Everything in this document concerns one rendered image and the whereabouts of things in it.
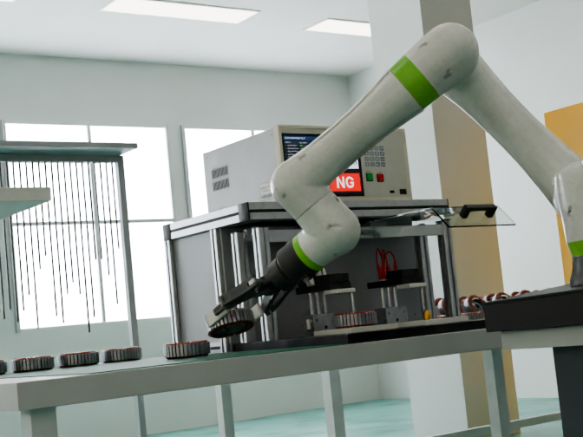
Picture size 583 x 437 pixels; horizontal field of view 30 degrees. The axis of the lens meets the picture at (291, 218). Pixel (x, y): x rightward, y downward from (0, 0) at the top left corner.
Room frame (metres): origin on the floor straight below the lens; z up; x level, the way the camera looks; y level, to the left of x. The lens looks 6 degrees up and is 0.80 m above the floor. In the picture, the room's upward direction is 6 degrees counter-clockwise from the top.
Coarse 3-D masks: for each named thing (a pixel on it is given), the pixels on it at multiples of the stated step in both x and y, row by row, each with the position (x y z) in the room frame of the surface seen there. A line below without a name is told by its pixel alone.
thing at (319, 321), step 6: (306, 318) 2.82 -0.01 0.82; (312, 318) 2.80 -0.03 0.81; (318, 318) 2.80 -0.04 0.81; (324, 318) 2.81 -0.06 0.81; (330, 318) 2.82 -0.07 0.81; (312, 324) 2.80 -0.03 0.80; (318, 324) 2.80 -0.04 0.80; (324, 324) 2.81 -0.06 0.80; (330, 324) 2.82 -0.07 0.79; (306, 330) 2.82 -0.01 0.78; (312, 330) 2.80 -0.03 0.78
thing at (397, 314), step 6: (402, 306) 2.97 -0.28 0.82; (378, 312) 2.96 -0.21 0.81; (384, 312) 2.94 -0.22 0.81; (390, 312) 2.94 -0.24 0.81; (396, 312) 2.96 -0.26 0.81; (402, 312) 2.97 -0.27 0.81; (378, 318) 2.96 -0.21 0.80; (384, 318) 2.94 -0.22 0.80; (390, 318) 2.94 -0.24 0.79; (396, 318) 2.96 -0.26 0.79; (402, 318) 2.97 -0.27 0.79; (378, 324) 2.96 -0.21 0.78
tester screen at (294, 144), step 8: (288, 136) 2.79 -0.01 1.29; (296, 136) 2.81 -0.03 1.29; (304, 136) 2.82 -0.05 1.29; (288, 144) 2.79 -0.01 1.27; (296, 144) 2.80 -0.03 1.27; (304, 144) 2.82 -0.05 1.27; (288, 152) 2.79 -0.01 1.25; (296, 152) 2.80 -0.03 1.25; (336, 192) 2.87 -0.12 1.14; (344, 192) 2.89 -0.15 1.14; (352, 192) 2.90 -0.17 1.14; (360, 192) 2.92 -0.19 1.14
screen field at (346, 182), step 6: (342, 174) 2.89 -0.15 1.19; (348, 174) 2.90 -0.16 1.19; (354, 174) 2.91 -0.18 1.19; (336, 180) 2.87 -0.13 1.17; (342, 180) 2.89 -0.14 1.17; (348, 180) 2.90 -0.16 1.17; (354, 180) 2.91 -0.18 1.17; (336, 186) 2.87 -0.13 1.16; (342, 186) 2.88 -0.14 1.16; (348, 186) 2.90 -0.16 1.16; (354, 186) 2.91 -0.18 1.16; (360, 186) 2.92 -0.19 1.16
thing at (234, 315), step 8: (232, 312) 2.44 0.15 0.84; (240, 312) 2.45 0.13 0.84; (248, 312) 2.47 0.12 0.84; (224, 320) 2.44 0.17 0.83; (232, 320) 2.45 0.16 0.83; (240, 320) 2.45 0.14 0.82; (248, 320) 2.46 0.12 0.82; (208, 328) 2.47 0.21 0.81; (216, 328) 2.45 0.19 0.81; (224, 328) 2.48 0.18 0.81; (232, 328) 2.50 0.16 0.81; (240, 328) 2.51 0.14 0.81; (248, 328) 2.51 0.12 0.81; (216, 336) 2.51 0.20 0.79; (224, 336) 2.52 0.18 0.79
